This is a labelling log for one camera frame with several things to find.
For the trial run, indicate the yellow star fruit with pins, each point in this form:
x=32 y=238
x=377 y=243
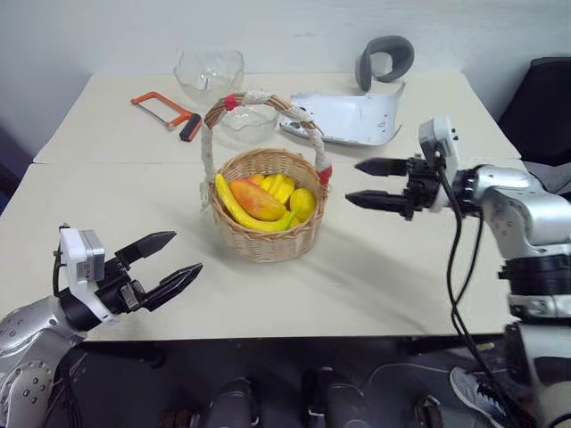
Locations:
x=278 y=185

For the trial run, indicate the large clear glass bowl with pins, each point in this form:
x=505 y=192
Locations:
x=209 y=73

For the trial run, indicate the yellow banana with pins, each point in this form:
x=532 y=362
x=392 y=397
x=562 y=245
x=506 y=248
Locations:
x=250 y=211

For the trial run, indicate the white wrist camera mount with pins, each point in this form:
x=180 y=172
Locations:
x=82 y=263
x=439 y=151

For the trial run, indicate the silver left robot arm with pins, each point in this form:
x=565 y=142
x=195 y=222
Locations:
x=27 y=339

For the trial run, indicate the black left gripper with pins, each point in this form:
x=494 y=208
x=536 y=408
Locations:
x=119 y=292

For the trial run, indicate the white plastic shell cover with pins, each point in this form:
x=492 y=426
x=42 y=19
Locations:
x=348 y=118

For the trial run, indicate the orange yellow mango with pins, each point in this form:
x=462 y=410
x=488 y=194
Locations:
x=256 y=198

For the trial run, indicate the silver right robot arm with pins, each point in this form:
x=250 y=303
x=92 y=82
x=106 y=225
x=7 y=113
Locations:
x=526 y=249

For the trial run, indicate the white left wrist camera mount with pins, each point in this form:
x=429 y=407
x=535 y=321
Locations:
x=82 y=263

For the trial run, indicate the dark rounded robot leg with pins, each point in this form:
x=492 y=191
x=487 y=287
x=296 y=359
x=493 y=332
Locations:
x=234 y=405
x=339 y=399

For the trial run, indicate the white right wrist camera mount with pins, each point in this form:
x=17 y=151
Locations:
x=439 y=151

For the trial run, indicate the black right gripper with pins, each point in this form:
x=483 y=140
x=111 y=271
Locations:
x=419 y=183

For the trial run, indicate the black chair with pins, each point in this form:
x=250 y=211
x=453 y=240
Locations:
x=542 y=111

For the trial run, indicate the yellow lemon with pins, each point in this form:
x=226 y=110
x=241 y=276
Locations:
x=303 y=203

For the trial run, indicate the small clear glass bowl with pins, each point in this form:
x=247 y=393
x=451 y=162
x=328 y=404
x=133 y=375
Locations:
x=247 y=122

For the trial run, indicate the grey sneaker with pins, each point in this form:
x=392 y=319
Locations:
x=477 y=394

